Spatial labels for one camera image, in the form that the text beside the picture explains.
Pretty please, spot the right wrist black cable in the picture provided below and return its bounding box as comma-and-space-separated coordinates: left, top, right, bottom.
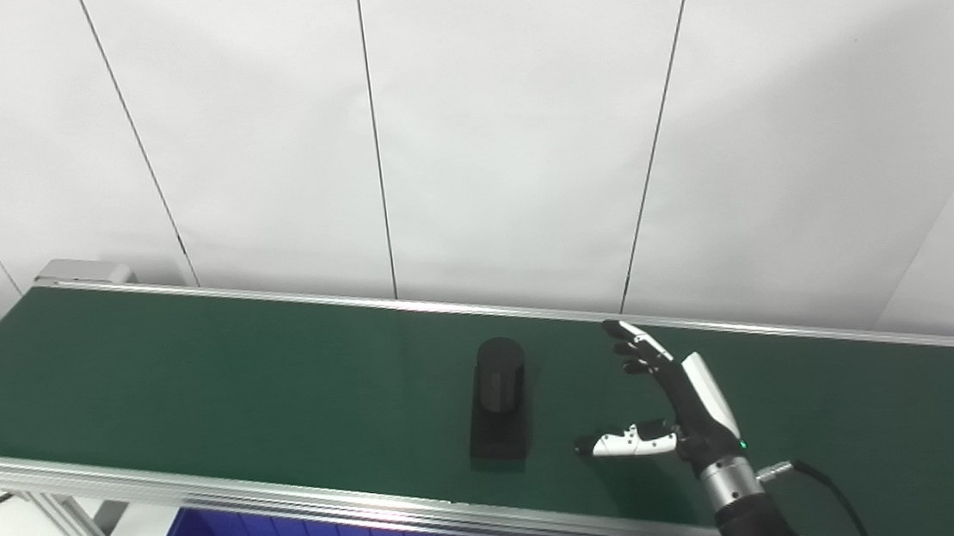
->
758, 453, 872, 536

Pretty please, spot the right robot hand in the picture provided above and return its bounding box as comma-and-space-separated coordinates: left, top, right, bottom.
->
564, 309, 750, 486

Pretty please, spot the green conveyor belt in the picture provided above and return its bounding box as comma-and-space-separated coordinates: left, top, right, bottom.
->
0, 182, 954, 536
0, 207, 954, 536

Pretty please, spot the black cylinder-on-block part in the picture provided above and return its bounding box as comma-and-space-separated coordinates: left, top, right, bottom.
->
459, 335, 537, 469

